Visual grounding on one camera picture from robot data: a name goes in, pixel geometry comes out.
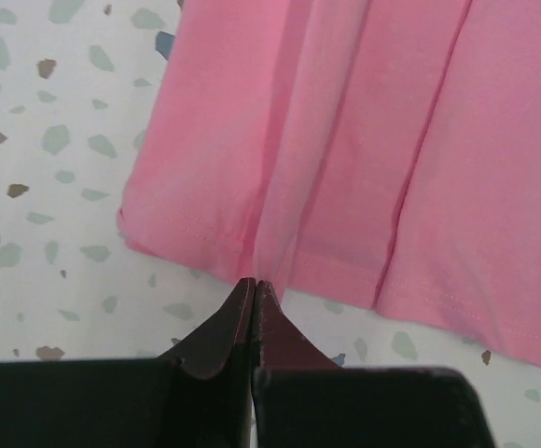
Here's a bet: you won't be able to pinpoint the pink t shirt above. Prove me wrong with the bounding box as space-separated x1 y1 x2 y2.
118 1 541 367

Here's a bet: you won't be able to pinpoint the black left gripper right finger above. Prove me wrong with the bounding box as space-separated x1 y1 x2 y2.
252 281 343 447

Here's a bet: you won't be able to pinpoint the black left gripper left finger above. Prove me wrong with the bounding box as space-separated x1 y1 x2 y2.
157 278 257 448

